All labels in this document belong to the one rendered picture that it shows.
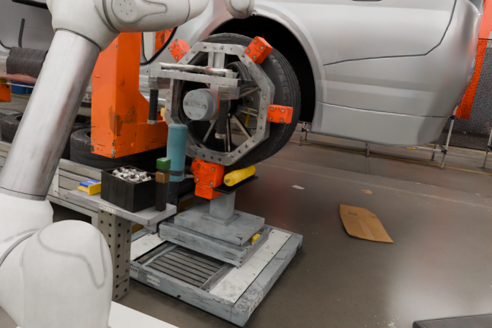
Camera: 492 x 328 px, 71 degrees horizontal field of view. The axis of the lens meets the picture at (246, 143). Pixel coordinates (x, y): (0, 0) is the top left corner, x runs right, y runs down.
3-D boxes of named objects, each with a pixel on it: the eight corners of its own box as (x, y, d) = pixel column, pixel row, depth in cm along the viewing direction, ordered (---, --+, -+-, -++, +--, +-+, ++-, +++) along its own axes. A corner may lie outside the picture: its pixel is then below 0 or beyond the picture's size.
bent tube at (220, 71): (252, 80, 149) (255, 55, 147) (232, 79, 132) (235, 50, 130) (217, 76, 156) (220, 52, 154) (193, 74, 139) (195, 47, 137)
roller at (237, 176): (257, 175, 185) (258, 164, 184) (230, 189, 159) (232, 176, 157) (247, 172, 187) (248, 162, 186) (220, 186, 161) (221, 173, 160)
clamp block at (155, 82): (170, 88, 152) (170, 77, 151) (157, 88, 144) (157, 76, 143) (161, 87, 154) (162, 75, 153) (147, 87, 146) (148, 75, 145)
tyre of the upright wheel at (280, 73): (317, 52, 167) (203, 29, 192) (303, 47, 146) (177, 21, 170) (284, 179, 183) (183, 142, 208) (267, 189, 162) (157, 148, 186)
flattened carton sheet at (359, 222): (373, 213, 284) (375, 209, 284) (393, 244, 231) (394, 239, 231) (336, 207, 287) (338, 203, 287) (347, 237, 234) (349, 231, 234)
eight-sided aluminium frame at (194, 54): (265, 170, 159) (280, 49, 148) (259, 173, 153) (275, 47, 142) (169, 148, 181) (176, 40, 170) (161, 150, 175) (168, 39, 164)
